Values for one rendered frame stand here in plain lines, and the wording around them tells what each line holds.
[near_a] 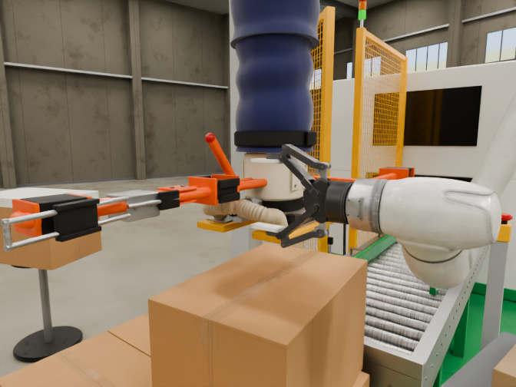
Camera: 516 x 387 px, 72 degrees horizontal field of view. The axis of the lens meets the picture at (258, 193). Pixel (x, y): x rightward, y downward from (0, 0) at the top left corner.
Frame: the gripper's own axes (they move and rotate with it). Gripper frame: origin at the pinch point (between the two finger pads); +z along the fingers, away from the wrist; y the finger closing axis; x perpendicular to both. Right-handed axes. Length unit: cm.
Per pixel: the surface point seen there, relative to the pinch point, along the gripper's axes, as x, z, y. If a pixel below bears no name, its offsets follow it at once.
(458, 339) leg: 182, -24, 112
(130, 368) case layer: 9, 61, 69
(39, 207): -37.4, 10.4, -1.5
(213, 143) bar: 0.0, 12.3, -10.1
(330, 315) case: 21.6, -7.6, 33.7
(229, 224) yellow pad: 11.8, 17.6, 11.3
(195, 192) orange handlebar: -7.9, 10.2, -0.3
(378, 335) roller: 83, -3, 70
